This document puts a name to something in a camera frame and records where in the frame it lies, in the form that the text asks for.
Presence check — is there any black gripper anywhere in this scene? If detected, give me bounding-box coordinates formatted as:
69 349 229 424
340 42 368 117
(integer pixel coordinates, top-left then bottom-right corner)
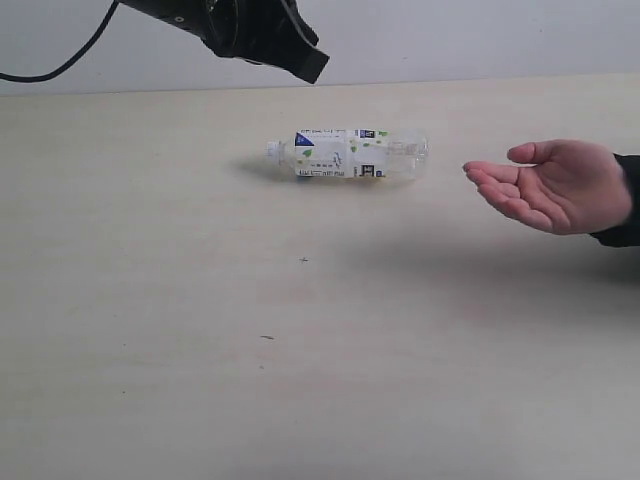
123 0 329 84

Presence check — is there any clear bottle blue leaf label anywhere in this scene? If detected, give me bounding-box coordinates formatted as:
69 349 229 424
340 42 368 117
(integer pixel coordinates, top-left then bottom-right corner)
265 128 429 182

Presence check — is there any person's open bare hand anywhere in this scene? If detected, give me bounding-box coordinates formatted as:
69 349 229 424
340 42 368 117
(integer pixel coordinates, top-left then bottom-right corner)
463 140 618 235

